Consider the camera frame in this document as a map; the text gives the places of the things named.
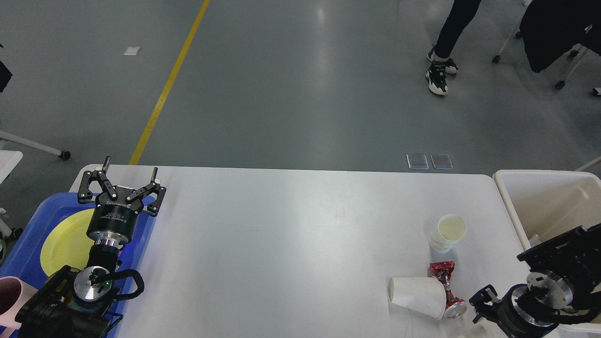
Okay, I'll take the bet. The white paper cup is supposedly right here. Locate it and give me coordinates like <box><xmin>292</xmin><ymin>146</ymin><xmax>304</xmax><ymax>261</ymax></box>
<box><xmin>388</xmin><ymin>277</ymin><xmax>447</xmax><ymax>320</ymax></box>
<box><xmin>457</xmin><ymin>322</ymin><xmax>507</xmax><ymax>338</ymax></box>

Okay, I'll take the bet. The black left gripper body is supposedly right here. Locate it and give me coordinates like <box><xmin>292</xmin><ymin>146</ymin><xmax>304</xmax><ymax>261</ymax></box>
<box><xmin>86</xmin><ymin>188</ymin><xmax>144</xmax><ymax>246</ymax></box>

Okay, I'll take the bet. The small white cup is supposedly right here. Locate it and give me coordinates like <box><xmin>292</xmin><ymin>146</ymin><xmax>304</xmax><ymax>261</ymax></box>
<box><xmin>429</xmin><ymin>214</ymin><xmax>468</xmax><ymax>254</ymax></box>

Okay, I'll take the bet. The person in black sneakers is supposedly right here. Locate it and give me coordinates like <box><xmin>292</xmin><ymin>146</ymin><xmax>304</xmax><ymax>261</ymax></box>
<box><xmin>425</xmin><ymin>0</ymin><xmax>481</xmax><ymax>96</ymax></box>

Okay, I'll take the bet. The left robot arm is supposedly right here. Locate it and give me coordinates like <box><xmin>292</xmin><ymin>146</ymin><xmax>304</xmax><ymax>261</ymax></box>
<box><xmin>16</xmin><ymin>156</ymin><xmax>167</xmax><ymax>338</ymax></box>

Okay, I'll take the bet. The clear plastic wrap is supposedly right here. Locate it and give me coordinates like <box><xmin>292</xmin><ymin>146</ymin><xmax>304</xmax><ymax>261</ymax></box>
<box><xmin>529</xmin><ymin>234</ymin><xmax>543</xmax><ymax>248</ymax></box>

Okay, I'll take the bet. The yellow plastic plate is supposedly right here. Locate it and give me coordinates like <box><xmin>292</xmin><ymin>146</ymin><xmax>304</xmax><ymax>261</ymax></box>
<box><xmin>39</xmin><ymin>209</ymin><xmax>95</xmax><ymax>277</ymax></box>

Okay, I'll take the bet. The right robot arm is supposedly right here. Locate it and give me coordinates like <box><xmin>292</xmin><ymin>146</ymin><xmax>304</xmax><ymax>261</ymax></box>
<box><xmin>469</xmin><ymin>224</ymin><xmax>601</xmax><ymax>338</ymax></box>

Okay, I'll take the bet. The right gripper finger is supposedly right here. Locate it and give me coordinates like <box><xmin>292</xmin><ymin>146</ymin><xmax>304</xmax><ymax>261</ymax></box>
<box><xmin>469</xmin><ymin>284</ymin><xmax>501</xmax><ymax>324</ymax></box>

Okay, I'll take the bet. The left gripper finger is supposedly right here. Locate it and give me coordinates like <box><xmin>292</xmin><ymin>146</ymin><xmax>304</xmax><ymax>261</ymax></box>
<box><xmin>126</xmin><ymin>167</ymin><xmax>167</xmax><ymax>217</ymax></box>
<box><xmin>77</xmin><ymin>156</ymin><xmax>118</xmax><ymax>205</ymax></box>

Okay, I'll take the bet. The right floor plate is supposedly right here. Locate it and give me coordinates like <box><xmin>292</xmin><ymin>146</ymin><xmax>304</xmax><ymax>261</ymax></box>
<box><xmin>430</xmin><ymin>154</ymin><xmax>454</xmax><ymax>170</ymax></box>

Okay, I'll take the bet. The beige plastic bin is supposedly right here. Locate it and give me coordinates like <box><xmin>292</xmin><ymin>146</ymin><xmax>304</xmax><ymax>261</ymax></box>
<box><xmin>493</xmin><ymin>170</ymin><xmax>601</xmax><ymax>332</ymax></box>

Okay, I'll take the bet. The blue plastic tray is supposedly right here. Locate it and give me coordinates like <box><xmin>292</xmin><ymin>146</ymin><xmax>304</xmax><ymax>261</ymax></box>
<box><xmin>1</xmin><ymin>193</ymin><xmax>154</xmax><ymax>338</ymax></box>

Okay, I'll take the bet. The left floor plate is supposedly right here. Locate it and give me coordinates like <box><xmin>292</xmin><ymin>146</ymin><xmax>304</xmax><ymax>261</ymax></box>
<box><xmin>406</xmin><ymin>154</ymin><xmax>430</xmax><ymax>170</ymax></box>

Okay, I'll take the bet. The red snack wrapper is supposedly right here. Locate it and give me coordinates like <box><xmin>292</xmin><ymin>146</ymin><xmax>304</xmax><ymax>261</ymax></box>
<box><xmin>429</xmin><ymin>260</ymin><xmax>455</xmax><ymax>284</ymax></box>

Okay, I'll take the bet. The pink mug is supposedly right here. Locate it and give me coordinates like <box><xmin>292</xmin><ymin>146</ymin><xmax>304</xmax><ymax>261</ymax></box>
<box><xmin>0</xmin><ymin>276</ymin><xmax>38</xmax><ymax>338</ymax></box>

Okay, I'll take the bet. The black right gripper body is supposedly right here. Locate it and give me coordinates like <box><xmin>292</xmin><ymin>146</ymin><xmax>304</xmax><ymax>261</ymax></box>
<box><xmin>494</xmin><ymin>284</ymin><xmax>558</xmax><ymax>338</ymax></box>

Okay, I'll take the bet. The white side table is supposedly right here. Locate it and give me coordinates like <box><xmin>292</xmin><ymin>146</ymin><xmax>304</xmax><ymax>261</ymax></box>
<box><xmin>0</xmin><ymin>131</ymin><xmax>71</xmax><ymax>183</ymax></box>

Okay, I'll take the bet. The black jacket on chair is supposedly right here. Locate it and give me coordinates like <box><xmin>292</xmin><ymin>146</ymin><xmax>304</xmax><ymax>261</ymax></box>
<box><xmin>492</xmin><ymin>0</ymin><xmax>600</xmax><ymax>73</ymax></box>

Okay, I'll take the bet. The red soda can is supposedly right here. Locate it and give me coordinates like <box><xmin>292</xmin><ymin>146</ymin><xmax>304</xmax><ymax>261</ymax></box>
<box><xmin>443</xmin><ymin>283</ymin><xmax>468</xmax><ymax>319</ymax></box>

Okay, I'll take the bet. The floor plate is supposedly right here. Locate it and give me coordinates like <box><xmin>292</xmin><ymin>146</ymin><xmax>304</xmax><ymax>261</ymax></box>
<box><xmin>406</xmin><ymin>154</ymin><xmax>430</xmax><ymax>170</ymax></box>
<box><xmin>430</xmin><ymin>154</ymin><xmax>454</xmax><ymax>170</ymax></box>

